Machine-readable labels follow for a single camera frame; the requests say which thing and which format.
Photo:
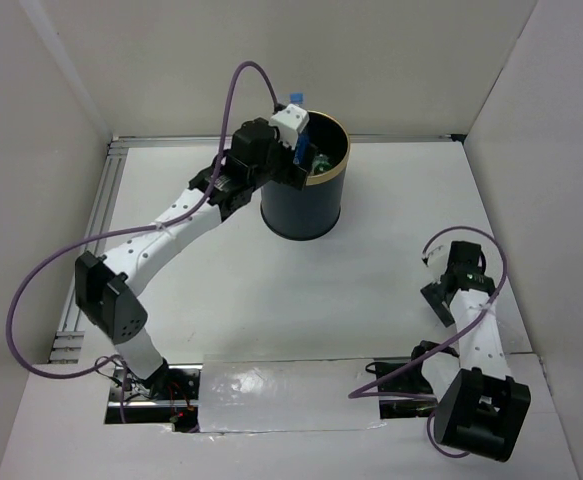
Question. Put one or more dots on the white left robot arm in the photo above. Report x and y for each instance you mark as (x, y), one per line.
(108, 287)

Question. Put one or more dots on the clear bottle with blue cap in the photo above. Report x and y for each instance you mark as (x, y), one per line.
(297, 98)

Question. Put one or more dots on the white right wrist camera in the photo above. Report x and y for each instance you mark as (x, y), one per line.
(436, 257)

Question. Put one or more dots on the aluminium frame rail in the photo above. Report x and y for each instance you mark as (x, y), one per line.
(69, 336)

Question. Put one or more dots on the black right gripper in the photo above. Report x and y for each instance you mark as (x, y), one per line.
(435, 298)

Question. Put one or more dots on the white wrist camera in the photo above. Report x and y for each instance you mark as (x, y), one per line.
(290, 122)
(436, 257)

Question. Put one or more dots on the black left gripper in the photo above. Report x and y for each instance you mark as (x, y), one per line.
(293, 175)

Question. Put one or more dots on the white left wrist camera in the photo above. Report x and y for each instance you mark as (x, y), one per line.
(290, 122)

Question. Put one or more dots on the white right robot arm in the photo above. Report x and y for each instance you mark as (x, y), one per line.
(480, 407)

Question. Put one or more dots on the green plastic soda bottle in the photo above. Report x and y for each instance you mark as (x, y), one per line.
(321, 164)

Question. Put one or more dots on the dark blue gold-rimmed bin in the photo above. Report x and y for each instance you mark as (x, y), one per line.
(303, 215)

